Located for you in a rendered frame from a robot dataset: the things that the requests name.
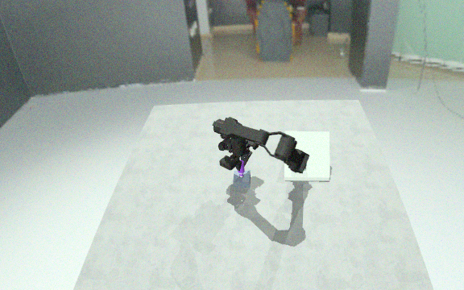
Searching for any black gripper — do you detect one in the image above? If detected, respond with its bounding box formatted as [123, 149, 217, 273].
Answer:
[219, 139, 259, 171]

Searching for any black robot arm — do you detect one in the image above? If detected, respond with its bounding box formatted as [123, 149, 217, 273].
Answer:
[213, 117, 309, 174]

